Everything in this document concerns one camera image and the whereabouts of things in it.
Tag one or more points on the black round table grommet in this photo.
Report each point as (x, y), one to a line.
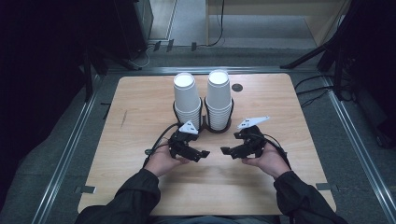
(237, 87)

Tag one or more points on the dark cabinet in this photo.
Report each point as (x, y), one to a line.
(134, 25)

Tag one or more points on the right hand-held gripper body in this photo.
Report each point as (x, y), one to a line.
(253, 140)

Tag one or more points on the metal floor rail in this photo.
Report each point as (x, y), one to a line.
(67, 155)
(358, 149)
(202, 70)

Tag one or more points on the person's right hand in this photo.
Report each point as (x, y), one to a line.
(271, 161)

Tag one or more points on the light wooden cabinet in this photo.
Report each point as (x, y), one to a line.
(323, 21)

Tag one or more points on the stack of white paper cups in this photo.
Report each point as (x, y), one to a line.
(219, 96)
(186, 96)

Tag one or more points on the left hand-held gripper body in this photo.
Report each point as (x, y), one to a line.
(182, 140)

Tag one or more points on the black tripod stand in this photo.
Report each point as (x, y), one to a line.
(330, 46)

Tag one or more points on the grey tape strip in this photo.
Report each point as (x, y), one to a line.
(325, 186)
(85, 189)

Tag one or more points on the person's left hand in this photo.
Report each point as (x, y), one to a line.
(160, 161)

